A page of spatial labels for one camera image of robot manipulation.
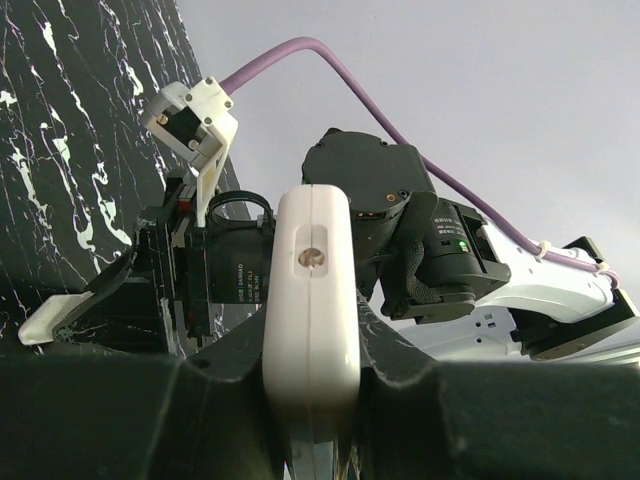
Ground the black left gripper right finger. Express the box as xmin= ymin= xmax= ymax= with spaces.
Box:
xmin=349 ymin=287 xmax=640 ymax=480

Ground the white remote control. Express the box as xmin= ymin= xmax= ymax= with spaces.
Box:
xmin=262 ymin=185 xmax=361 ymax=479

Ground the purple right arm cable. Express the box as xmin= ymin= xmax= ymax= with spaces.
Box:
xmin=219 ymin=36 xmax=624 ymax=289

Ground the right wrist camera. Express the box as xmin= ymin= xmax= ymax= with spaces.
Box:
xmin=141 ymin=76 xmax=238 ymax=227

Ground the white battery cover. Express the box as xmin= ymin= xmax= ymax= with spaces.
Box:
xmin=18 ymin=292 xmax=93 ymax=346

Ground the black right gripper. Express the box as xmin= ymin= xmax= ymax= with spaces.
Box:
xmin=53 ymin=170 xmax=275 ymax=350

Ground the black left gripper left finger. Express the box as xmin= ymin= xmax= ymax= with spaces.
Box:
xmin=1 ymin=313 xmax=283 ymax=479

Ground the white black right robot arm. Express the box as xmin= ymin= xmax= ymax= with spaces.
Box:
xmin=52 ymin=129 xmax=639 ymax=361

